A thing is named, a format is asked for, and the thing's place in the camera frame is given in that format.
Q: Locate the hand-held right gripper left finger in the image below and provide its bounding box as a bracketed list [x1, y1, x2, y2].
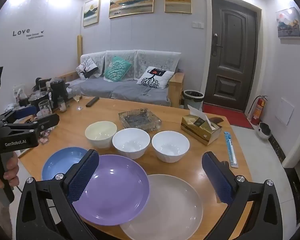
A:
[16, 149, 100, 240]

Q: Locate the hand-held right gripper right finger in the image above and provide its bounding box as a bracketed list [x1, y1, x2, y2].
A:
[202, 151, 283, 240]

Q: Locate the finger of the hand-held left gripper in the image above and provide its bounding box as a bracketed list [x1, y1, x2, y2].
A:
[0, 113, 60, 133]
[0, 113, 16, 124]

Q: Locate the purple plate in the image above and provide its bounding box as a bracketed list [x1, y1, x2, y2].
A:
[71, 154, 150, 226]

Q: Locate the white bowl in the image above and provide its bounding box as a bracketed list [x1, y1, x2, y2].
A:
[112, 128, 151, 160]
[151, 131, 190, 164]

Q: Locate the person's left hand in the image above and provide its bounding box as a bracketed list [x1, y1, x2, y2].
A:
[0, 151, 19, 190]

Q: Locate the glass tumbler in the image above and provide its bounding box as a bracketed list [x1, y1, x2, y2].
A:
[38, 99, 56, 145]

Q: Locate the dark blue box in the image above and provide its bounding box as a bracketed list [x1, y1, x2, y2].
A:
[14, 106, 37, 119]

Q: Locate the green lid jar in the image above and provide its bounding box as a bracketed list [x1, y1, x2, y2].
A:
[57, 96, 67, 113]

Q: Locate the black pot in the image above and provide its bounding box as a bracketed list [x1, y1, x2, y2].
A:
[27, 91, 52, 112]

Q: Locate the blue toothbrush packet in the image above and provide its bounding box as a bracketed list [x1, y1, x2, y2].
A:
[224, 131, 239, 168]

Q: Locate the blue plate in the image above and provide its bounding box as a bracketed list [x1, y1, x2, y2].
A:
[42, 147, 89, 180]

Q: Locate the black electric kettle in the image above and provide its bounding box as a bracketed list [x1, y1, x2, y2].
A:
[50, 79, 69, 105]

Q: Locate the wine glass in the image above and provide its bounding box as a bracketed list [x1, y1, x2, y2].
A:
[71, 88, 84, 111]

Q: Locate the cream bowl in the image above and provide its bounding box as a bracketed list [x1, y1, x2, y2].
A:
[85, 121, 118, 150]

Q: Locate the black remote control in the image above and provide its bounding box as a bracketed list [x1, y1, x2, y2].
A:
[86, 96, 100, 107]

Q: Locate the gold tissue box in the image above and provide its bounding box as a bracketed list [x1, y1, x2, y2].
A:
[180, 105, 222, 146]

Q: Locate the beige plate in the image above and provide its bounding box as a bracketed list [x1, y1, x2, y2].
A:
[119, 174, 204, 240]

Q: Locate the red door mat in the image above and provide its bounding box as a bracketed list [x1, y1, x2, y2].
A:
[202, 104, 255, 130]

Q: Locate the white round pot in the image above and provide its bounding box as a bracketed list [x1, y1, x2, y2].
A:
[257, 122, 272, 138]

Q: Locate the tree print cushion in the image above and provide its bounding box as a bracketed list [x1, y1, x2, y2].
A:
[76, 56, 99, 80]

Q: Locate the wooden board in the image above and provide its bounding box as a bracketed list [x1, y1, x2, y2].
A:
[77, 35, 83, 67]

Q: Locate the red fire extinguisher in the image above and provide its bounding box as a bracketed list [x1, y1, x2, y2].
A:
[250, 95, 268, 125]

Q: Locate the glass ashtray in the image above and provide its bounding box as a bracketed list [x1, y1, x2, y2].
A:
[118, 108, 163, 132]

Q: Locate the grey trash bin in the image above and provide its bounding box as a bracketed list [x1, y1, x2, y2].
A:
[182, 89, 205, 112]

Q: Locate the teal cushion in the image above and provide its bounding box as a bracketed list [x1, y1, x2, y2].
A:
[104, 56, 132, 82]

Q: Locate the wooden sofa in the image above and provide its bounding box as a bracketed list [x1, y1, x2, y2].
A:
[57, 50, 185, 108]

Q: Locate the dark grey door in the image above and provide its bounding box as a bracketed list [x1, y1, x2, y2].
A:
[205, 0, 262, 113]

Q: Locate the white root print cushion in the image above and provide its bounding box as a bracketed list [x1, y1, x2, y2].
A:
[136, 66, 175, 89]

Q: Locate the small landscape painting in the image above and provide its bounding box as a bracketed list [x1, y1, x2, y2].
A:
[83, 0, 100, 27]

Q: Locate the white lace sofa cover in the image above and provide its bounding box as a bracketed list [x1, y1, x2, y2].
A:
[80, 49, 181, 82]

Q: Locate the wide landscape painting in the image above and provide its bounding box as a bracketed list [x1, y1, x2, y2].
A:
[109, 0, 155, 19]

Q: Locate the white framed mountain painting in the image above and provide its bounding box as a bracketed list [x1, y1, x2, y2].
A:
[276, 7, 300, 40]

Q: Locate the black wall sticker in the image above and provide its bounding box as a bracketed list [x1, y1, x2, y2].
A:
[12, 29, 45, 40]

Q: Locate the white wall panel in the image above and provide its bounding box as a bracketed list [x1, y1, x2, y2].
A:
[275, 97, 295, 126]

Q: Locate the door handle lock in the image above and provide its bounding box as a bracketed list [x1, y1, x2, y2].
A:
[212, 33, 223, 56]

